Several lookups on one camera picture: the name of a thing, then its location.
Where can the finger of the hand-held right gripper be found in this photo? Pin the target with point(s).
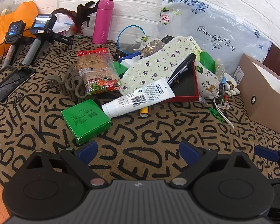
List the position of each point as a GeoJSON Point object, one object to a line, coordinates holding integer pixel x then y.
{"type": "Point", "coordinates": [266, 152]}

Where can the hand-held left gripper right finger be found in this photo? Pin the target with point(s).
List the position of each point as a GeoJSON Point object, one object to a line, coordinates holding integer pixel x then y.
{"type": "Point", "coordinates": [189, 150]}

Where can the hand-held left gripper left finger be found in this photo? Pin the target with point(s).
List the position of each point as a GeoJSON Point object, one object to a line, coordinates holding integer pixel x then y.
{"type": "Point", "coordinates": [88, 148]}

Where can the red shallow box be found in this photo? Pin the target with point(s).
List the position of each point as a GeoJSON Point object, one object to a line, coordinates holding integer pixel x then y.
{"type": "Point", "coordinates": [186, 86]}

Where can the black permanent marker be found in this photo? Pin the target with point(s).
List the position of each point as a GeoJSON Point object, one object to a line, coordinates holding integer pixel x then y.
{"type": "Point", "coordinates": [182, 68]}

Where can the herbal mesh sachet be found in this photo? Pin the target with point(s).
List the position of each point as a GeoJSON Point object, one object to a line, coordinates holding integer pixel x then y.
{"type": "Point", "coordinates": [151, 45]}

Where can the large green box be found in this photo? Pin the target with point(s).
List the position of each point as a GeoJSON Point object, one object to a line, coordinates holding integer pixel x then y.
{"type": "Point", "coordinates": [86, 121]}

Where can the green clip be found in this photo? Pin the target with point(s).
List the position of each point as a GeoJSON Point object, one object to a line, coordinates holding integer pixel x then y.
{"type": "Point", "coordinates": [217, 114]}

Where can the letter-print brown mat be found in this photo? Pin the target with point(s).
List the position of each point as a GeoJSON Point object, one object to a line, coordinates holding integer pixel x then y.
{"type": "Point", "coordinates": [135, 144]}

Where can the brown cardboard box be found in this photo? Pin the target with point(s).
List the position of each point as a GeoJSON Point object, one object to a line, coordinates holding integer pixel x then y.
{"type": "Point", "coordinates": [266, 102]}

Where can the red bead trinket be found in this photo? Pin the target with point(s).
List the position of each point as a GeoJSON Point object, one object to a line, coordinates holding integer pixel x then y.
{"type": "Point", "coordinates": [224, 102]}

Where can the brown hair claw clip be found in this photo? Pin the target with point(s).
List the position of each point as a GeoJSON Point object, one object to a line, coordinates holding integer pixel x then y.
{"type": "Point", "coordinates": [68, 84]}

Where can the cartoon print cloth pouch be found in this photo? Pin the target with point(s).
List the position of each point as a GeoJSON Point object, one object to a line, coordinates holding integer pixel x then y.
{"type": "Point", "coordinates": [207, 84]}

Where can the blue marker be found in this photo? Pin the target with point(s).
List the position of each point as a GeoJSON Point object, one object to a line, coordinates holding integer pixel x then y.
{"type": "Point", "coordinates": [221, 86]}

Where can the white cream tube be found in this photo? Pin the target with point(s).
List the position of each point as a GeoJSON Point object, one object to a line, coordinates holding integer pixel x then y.
{"type": "Point", "coordinates": [140, 95]}

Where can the red green snack packet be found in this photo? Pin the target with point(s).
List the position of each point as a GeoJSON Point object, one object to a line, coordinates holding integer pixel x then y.
{"type": "Point", "coordinates": [98, 74]}

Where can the small green box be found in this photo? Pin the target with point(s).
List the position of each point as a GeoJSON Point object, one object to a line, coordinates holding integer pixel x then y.
{"type": "Point", "coordinates": [120, 71]}

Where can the bag of white beads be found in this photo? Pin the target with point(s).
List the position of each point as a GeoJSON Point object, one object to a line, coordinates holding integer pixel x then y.
{"type": "Point", "coordinates": [220, 67]}

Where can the floral shoe insole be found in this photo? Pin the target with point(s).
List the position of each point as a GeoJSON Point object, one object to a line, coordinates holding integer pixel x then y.
{"type": "Point", "coordinates": [158, 60]}

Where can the dark brown board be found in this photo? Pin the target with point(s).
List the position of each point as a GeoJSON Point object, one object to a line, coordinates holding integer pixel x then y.
{"type": "Point", "coordinates": [278, 58]}

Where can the black phone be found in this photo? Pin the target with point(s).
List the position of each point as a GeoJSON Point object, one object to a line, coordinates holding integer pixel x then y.
{"type": "Point", "coordinates": [12, 80]}

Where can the white green medicine box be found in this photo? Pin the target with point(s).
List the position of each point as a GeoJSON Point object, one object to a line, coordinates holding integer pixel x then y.
{"type": "Point", "coordinates": [197, 47]}

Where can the blue hoop net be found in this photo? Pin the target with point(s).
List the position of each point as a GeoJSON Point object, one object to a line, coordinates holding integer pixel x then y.
{"type": "Point", "coordinates": [119, 42]}

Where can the black box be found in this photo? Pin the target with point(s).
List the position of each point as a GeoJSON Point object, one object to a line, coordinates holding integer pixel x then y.
{"type": "Point", "coordinates": [168, 39]}

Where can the white crumpled paper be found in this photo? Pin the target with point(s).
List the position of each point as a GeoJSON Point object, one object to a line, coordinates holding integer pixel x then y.
{"type": "Point", "coordinates": [60, 26]}

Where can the pink thermos bottle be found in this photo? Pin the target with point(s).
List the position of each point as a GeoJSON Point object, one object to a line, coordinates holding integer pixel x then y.
{"type": "Point", "coordinates": [103, 21]}

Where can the floral plastic bag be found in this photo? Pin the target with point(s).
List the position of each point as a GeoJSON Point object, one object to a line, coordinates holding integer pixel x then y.
{"type": "Point", "coordinates": [224, 23]}

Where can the black handheld device on stand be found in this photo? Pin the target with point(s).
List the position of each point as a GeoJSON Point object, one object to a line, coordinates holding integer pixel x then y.
{"type": "Point", "coordinates": [42, 23]}
{"type": "Point", "coordinates": [14, 30]}

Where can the dark red feather toy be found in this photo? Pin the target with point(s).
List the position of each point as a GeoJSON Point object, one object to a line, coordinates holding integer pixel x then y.
{"type": "Point", "coordinates": [80, 11]}

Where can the orange bag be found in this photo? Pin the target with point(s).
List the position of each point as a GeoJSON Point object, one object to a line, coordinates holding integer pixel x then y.
{"type": "Point", "coordinates": [18, 14]}

